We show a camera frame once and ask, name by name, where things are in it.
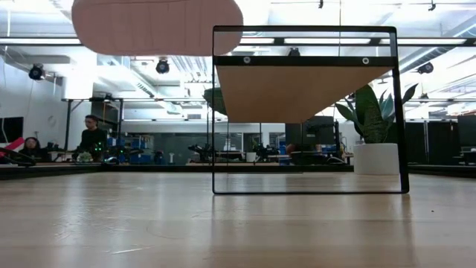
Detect blue storage bins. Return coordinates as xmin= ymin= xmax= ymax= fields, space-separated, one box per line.
xmin=106 ymin=136 xmax=154 ymax=165

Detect pink rubber slide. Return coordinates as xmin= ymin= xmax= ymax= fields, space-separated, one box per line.
xmin=71 ymin=0 xmax=245 ymax=57

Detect black background gantry frame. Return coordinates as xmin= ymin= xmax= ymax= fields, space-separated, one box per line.
xmin=61 ymin=96 xmax=125 ymax=152

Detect person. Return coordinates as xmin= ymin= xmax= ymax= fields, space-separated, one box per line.
xmin=76 ymin=114 xmax=109 ymax=163
xmin=18 ymin=136 xmax=48 ymax=162

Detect wooden shelf black metal frame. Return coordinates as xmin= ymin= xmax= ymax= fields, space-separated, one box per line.
xmin=211 ymin=25 xmax=411 ymax=196

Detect black aluminium rig frame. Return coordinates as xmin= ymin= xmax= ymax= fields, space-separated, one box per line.
xmin=0 ymin=36 xmax=476 ymax=180

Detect black computer monitor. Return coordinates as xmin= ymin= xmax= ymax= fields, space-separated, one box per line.
xmin=284 ymin=115 xmax=336 ymax=152

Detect black ceiling spotlight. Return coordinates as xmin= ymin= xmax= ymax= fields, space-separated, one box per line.
xmin=155 ymin=58 xmax=171 ymax=75
xmin=416 ymin=61 xmax=435 ymax=75
xmin=28 ymin=63 xmax=47 ymax=82

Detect black room partition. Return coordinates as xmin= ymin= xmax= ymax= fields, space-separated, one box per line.
xmin=404 ymin=114 xmax=476 ymax=167

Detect black wall screen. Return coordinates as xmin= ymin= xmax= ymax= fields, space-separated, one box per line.
xmin=0 ymin=116 xmax=25 ymax=144

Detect red white striped object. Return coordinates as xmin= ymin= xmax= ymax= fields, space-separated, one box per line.
xmin=0 ymin=136 xmax=25 ymax=153

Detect black curved cable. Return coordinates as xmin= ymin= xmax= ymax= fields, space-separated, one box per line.
xmin=0 ymin=146 xmax=37 ymax=168

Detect green plant in white pot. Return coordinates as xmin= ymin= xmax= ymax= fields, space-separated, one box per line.
xmin=334 ymin=82 xmax=420 ymax=176

